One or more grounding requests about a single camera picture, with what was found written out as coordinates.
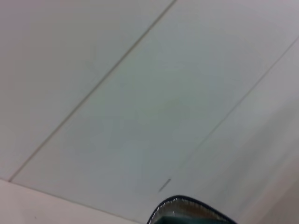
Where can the dark teal lunch bag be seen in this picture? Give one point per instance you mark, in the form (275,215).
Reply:
(187,212)

